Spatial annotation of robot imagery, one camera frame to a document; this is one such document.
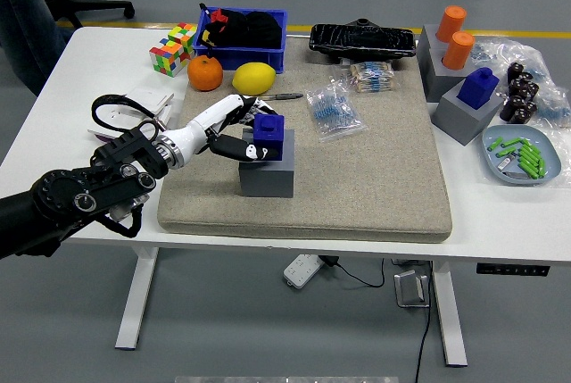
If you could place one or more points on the white power strip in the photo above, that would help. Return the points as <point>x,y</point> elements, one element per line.
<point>303,270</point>

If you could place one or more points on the grey cylinder holder block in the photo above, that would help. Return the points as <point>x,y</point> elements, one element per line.
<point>426,41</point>
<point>435,81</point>

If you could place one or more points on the colourful puzzle cube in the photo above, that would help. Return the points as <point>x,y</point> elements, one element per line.
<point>168,58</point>
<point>183,35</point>

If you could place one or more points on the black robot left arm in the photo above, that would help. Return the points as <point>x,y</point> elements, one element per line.
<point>67,191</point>

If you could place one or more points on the person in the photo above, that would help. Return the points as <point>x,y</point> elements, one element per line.
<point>22,21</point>

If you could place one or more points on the black table control panel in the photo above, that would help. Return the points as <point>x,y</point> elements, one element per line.
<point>513,269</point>

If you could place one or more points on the black cloth bag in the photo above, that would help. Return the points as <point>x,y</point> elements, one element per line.
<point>250,30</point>

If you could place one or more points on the white socket panel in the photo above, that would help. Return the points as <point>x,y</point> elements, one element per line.
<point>118,117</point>

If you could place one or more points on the orange cylinder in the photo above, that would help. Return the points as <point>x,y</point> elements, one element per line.
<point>458,50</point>
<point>451,23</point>

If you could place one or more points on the blue plastic bin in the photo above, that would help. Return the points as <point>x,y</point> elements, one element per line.
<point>254,59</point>

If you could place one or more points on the white table leg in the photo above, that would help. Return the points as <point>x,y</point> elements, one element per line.
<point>449,316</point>
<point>136,298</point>

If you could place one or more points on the grey-brown mat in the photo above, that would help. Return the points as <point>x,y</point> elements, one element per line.
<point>357,186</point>

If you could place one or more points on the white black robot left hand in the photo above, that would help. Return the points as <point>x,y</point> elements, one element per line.
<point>209,119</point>

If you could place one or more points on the blue seal block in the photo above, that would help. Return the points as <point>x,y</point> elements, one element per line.
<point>267,130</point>
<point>477,90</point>

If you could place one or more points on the yellow lemon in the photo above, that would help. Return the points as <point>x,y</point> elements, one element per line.
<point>254,79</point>

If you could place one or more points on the small silver metal piece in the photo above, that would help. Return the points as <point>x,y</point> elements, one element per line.
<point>516,175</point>

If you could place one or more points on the clear bag of blue resistors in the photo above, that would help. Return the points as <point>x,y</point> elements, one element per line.
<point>334,110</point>

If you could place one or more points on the white plate with purple rim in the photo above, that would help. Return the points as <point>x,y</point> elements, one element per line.
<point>103,138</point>

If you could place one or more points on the blue-grey plate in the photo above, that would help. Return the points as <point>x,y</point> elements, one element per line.
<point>495,166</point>

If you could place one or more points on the small white rectangular part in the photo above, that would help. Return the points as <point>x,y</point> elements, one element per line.
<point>504,164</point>

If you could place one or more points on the white switch panel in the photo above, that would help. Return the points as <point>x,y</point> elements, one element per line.
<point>154,97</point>

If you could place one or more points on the black pen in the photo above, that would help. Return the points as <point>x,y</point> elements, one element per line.
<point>285,96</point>

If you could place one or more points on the silver metal stand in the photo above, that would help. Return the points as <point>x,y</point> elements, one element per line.
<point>408,289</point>

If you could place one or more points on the green battery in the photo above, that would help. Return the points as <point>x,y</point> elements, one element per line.
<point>531,154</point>
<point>506,152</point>
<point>532,161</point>
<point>531,147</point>
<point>534,169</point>
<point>494,144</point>
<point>513,143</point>

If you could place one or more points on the grey square seal holder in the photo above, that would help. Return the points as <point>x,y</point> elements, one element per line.
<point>459,122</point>
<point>266,180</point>

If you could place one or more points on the black rear-view mirror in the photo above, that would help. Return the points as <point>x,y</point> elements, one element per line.
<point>361,41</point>

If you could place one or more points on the clear plastic bags pile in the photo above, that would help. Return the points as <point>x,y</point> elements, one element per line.
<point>553,88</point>

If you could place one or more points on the beige taped resistor bundle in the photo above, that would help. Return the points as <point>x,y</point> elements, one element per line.
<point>370,77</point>

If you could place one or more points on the orange fruit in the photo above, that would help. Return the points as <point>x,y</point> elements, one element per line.
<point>205,74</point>

